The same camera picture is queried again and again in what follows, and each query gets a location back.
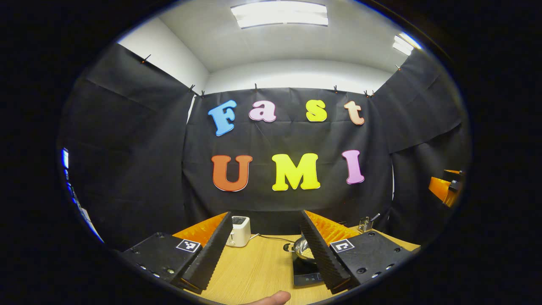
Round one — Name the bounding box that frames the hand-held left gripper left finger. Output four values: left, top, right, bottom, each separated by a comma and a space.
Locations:
121, 211, 234, 295

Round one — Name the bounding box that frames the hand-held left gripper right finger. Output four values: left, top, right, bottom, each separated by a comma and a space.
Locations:
300, 210, 418, 295

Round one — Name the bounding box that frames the steel pot with soybeans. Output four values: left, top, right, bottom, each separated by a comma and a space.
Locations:
283, 236, 316, 261

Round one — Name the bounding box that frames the black induction cooktop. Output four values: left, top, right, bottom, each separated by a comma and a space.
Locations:
292, 250, 327, 288

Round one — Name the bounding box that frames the white toaster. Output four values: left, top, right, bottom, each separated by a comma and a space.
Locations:
225, 216, 252, 248

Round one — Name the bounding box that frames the small ceiling light panel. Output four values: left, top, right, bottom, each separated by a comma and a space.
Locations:
393, 34, 422, 56

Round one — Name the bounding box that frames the large ceiling light panel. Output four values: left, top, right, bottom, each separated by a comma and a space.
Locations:
231, 1, 329, 29

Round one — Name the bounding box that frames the black power cable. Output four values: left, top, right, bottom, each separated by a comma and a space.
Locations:
250, 233, 298, 244

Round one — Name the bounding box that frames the wire utensil holder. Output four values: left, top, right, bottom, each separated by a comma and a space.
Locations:
358, 213, 381, 233

